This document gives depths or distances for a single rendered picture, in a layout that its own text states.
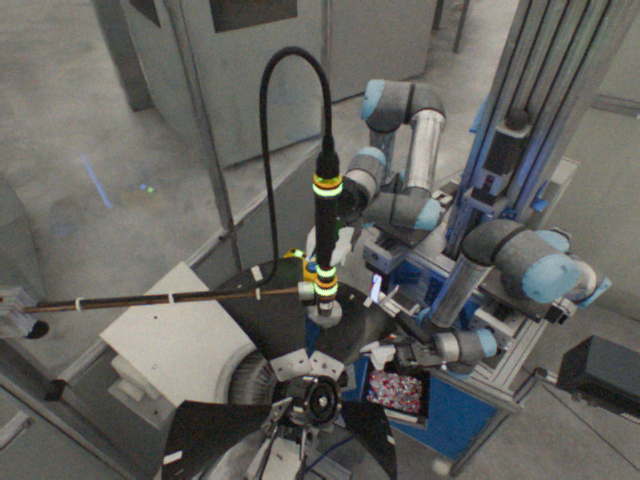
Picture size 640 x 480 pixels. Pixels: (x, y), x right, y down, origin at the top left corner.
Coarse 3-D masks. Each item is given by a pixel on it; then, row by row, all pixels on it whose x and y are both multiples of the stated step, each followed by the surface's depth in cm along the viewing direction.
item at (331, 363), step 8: (320, 352) 104; (312, 360) 102; (320, 360) 102; (328, 360) 102; (336, 360) 102; (312, 368) 101; (320, 368) 101; (328, 368) 101; (336, 368) 101; (336, 376) 99
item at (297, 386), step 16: (272, 384) 96; (288, 384) 97; (304, 384) 90; (320, 384) 92; (336, 384) 94; (272, 400) 94; (304, 400) 87; (336, 400) 94; (288, 416) 96; (304, 416) 87; (320, 416) 89; (336, 416) 92
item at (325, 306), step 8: (328, 144) 53; (320, 152) 55; (328, 152) 54; (320, 160) 54; (328, 160) 54; (336, 160) 54; (320, 168) 55; (328, 168) 54; (336, 168) 55; (320, 176) 56; (328, 176) 55; (336, 176) 56; (320, 304) 79; (328, 304) 78; (320, 312) 81; (328, 312) 81
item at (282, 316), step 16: (288, 272) 93; (224, 288) 89; (272, 288) 91; (224, 304) 90; (240, 304) 91; (256, 304) 91; (272, 304) 91; (288, 304) 92; (240, 320) 92; (256, 320) 92; (272, 320) 92; (288, 320) 92; (304, 320) 93; (256, 336) 93; (272, 336) 92; (288, 336) 92; (304, 336) 93; (272, 352) 93; (288, 352) 93
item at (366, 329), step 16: (352, 288) 116; (352, 304) 113; (352, 320) 110; (368, 320) 111; (384, 320) 113; (320, 336) 107; (336, 336) 106; (352, 336) 107; (368, 336) 108; (384, 336) 110; (336, 352) 103; (352, 352) 104
